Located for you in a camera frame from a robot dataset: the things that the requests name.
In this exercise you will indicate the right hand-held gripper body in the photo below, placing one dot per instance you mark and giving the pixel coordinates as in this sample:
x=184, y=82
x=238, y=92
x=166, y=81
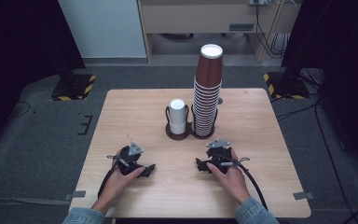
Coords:
x=219, y=155

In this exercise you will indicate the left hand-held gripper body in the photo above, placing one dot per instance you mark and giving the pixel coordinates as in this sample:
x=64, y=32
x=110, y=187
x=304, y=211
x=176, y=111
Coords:
x=127, y=163

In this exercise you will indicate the black double cup holder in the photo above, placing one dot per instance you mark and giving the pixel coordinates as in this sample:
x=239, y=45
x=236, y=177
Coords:
x=171, y=135

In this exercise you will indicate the stack of brown cups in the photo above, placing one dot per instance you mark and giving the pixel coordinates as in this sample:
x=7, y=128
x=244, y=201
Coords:
x=205, y=109

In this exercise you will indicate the single brown paper cup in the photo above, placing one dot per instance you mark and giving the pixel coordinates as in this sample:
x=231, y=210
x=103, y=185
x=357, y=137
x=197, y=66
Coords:
x=209, y=67

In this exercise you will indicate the person's left hand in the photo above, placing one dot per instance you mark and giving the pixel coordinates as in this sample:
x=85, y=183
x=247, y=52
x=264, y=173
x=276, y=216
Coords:
x=118, y=185

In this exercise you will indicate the person's right hand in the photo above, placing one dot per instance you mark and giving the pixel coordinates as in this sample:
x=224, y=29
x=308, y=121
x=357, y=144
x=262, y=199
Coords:
x=233, y=183

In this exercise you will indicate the white paper cup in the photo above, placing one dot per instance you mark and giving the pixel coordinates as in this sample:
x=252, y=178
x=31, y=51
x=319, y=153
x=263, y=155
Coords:
x=177, y=129
x=177, y=112

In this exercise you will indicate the grey tape strip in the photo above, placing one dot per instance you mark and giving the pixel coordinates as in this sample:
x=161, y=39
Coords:
x=75, y=195
x=303, y=195

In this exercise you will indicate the stand base with hazard tape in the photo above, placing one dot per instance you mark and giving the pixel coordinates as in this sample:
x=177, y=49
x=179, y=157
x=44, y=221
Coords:
x=74, y=88
x=287, y=87

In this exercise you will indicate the white panel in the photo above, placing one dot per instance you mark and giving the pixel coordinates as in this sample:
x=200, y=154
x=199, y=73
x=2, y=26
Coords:
x=102, y=28

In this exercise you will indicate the light wooden desk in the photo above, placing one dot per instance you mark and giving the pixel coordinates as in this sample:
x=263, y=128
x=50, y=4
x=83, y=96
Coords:
x=199, y=18

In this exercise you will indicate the black curtain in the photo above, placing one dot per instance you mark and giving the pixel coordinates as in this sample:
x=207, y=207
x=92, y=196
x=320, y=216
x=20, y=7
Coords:
x=18, y=46
x=338, y=46

